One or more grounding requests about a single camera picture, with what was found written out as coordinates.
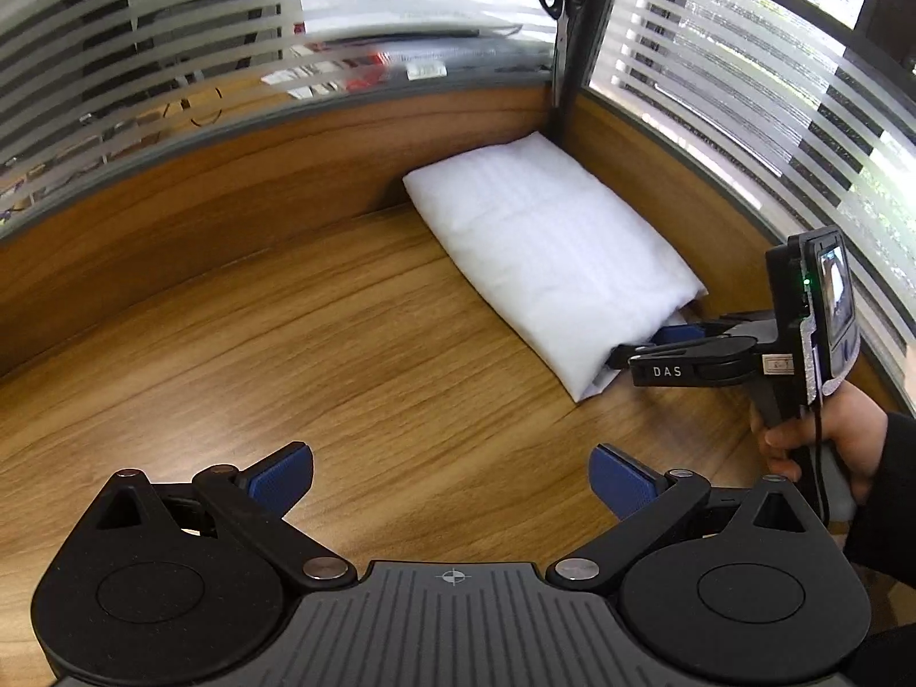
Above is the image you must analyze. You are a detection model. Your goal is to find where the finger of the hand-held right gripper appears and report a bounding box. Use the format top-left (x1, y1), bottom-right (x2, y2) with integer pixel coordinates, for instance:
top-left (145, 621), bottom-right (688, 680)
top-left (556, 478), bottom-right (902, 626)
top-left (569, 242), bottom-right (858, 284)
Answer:
top-left (606, 343), bottom-right (663, 372)
top-left (653, 310), bottom-right (778, 349)

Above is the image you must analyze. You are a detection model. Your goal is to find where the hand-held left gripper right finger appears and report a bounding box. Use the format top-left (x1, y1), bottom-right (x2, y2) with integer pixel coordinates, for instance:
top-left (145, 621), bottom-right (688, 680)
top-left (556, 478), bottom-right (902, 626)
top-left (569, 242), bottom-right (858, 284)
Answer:
top-left (545, 444), bottom-right (826, 594)

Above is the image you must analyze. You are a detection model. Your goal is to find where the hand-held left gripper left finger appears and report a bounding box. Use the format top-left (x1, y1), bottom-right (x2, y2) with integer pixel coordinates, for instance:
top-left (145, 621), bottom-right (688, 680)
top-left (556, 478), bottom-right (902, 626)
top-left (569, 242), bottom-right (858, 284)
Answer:
top-left (95, 441), bottom-right (357, 594)

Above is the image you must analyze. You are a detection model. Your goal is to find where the white shirt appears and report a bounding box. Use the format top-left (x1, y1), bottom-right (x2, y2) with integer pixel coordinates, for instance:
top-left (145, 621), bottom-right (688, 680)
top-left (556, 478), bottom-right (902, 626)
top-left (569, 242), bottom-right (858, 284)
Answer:
top-left (401, 132), bottom-right (709, 402)

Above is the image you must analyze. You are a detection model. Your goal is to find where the person's right hand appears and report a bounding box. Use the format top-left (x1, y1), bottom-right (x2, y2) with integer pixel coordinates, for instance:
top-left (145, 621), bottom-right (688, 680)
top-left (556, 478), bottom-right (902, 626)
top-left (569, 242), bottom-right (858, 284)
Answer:
top-left (750, 375), bottom-right (893, 506)

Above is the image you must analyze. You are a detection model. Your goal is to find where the person's dark clothing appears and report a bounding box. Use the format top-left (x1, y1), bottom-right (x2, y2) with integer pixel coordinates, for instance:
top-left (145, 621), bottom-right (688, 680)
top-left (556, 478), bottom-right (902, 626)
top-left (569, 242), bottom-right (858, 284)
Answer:
top-left (848, 619), bottom-right (916, 687)

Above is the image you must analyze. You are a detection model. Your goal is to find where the wood and glass desk partition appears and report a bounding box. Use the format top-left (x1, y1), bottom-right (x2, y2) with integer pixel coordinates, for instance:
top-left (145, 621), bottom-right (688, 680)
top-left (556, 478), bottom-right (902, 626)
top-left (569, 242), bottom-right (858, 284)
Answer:
top-left (0, 0), bottom-right (916, 416)

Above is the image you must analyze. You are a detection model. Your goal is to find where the black cable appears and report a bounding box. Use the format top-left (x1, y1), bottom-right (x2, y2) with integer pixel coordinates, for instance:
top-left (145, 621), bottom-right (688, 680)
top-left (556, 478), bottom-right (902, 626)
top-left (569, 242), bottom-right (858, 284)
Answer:
top-left (813, 401), bottom-right (834, 525)

